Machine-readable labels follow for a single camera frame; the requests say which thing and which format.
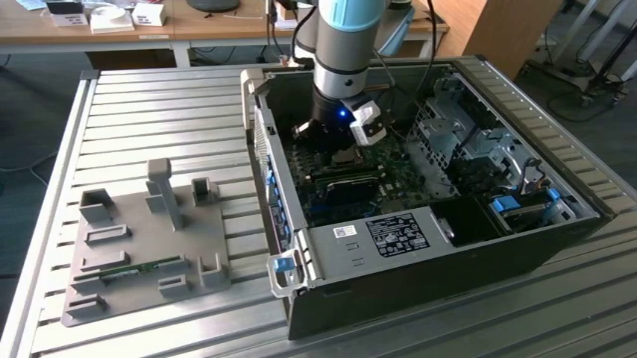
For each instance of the silver power supply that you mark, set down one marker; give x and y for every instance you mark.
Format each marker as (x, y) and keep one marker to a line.
(348, 253)

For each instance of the dark round object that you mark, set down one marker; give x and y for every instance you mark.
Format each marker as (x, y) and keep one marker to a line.
(213, 4)

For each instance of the blue disk carrier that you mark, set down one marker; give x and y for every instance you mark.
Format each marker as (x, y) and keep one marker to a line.
(504, 205)

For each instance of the silver drive cage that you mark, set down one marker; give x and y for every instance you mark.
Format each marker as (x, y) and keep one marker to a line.
(438, 138)

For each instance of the wooden desk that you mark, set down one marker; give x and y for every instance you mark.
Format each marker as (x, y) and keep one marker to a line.
(199, 26)

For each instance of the black graphics card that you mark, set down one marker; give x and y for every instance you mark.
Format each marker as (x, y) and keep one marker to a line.
(348, 192)

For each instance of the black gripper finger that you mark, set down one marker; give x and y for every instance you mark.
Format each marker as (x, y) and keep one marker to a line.
(305, 131)

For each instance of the pale blue paper sheet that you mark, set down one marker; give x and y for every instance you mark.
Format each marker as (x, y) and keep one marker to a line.
(29, 4)

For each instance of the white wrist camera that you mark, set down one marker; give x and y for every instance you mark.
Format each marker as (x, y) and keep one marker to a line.
(369, 119)

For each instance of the grey parts rack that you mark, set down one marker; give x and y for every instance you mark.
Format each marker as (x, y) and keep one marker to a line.
(149, 238)

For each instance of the green RAM stick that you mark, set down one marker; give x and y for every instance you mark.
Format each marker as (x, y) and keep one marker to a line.
(144, 267)

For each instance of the blue case latch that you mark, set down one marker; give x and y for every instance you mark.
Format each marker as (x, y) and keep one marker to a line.
(281, 264)

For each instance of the white box black top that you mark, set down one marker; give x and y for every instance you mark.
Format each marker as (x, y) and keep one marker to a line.
(69, 20)

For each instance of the wooden cabinet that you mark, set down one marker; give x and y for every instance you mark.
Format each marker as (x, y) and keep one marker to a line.
(522, 30)

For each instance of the black PC case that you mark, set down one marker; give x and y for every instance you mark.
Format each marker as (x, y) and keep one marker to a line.
(422, 298)

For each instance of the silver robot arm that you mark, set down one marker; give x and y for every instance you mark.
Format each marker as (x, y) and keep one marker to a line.
(343, 56)

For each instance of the green motherboard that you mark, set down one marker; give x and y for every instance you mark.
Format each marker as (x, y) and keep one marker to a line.
(398, 175)

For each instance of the CPU socket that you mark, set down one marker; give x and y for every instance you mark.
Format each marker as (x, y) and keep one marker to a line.
(367, 164)

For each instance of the blue carrier tab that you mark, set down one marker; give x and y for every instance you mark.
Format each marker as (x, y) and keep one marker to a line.
(552, 195)

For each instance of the black wheeled stand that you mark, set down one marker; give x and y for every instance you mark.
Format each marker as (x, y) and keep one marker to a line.
(602, 84)

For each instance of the white labelled box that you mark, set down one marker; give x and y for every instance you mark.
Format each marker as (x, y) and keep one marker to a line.
(149, 16)

